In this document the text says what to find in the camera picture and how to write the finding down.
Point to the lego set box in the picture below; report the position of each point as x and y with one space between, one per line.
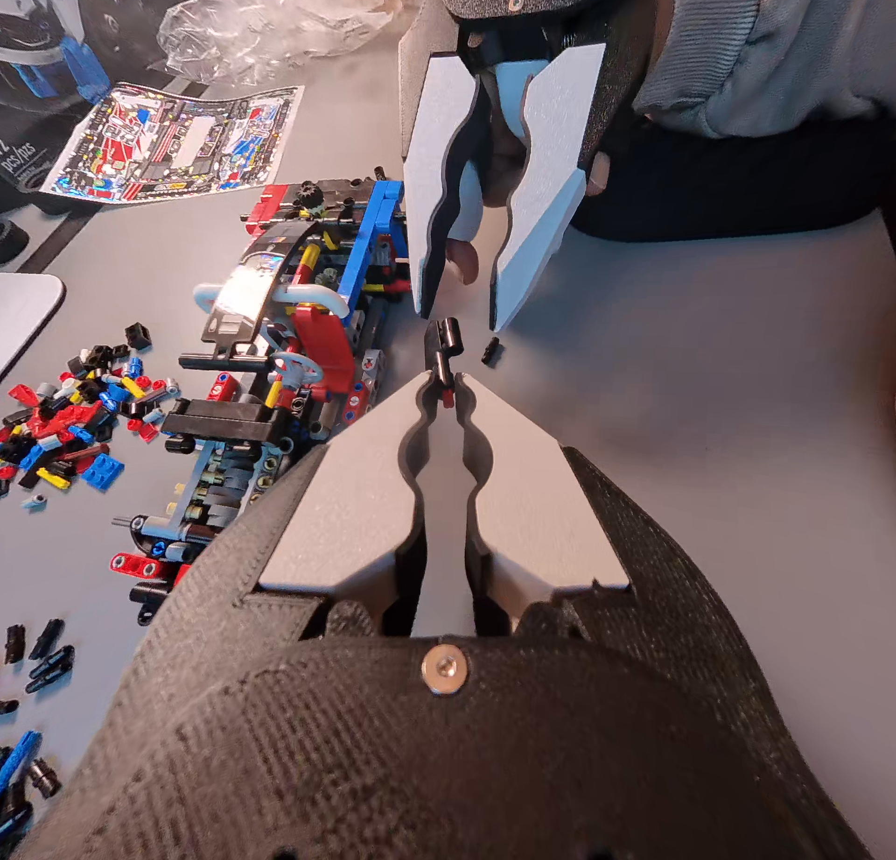
70 47

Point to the lego car chassis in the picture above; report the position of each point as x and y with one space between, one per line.
280 356

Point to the black padded armrest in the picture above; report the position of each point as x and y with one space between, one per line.
735 181

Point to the black lego connector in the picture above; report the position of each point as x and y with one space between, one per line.
442 345

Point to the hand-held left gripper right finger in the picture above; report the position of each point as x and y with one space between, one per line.
546 524

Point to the pile of black blue pins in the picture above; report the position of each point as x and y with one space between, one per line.
42 664

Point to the clear plastic bags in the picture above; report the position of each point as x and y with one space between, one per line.
280 19

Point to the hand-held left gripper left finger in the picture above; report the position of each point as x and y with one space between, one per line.
343 517

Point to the colourful sticker sheet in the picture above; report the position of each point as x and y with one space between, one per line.
175 145

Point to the black lego tyre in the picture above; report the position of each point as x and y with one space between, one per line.
12 240

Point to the person's right hand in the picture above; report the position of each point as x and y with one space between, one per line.
505 170

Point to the small black lego pin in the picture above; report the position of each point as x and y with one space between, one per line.
492 351

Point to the pile of colourful lego pieces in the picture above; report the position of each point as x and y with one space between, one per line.
77 419

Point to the white book stand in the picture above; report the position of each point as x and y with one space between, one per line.
24 314

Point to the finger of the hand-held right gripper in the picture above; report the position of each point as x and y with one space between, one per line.
434 145
560 145

